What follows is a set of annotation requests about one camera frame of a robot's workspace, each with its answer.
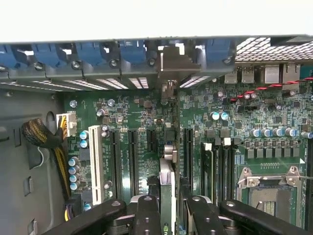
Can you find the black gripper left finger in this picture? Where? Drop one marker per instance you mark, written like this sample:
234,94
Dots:
146,215

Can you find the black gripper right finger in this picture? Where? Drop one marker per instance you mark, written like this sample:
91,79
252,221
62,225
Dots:
203,218

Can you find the long black expansion slot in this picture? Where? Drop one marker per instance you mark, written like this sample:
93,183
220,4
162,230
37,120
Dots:
115,164
132,161
188,151

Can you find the metal CPU socket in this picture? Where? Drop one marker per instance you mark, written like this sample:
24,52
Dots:
269,195

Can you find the white expansion slot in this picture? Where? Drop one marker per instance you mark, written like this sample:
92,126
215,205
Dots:
96,166

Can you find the short black expansion slot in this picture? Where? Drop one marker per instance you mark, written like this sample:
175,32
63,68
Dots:
151,140

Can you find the green Dell motherboard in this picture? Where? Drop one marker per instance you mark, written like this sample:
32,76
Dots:
137,110

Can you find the white power connector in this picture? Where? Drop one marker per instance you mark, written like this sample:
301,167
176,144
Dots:
71,123

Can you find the silver open PC case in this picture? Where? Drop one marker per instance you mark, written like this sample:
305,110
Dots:
24,147

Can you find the silver rear port block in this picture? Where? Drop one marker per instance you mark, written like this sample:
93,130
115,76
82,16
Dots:
247,76
291,74
272,74
231,77

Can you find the blue card retainer clip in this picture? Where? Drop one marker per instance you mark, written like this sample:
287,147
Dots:
7,57
44,55
132,52
89,53
217,51

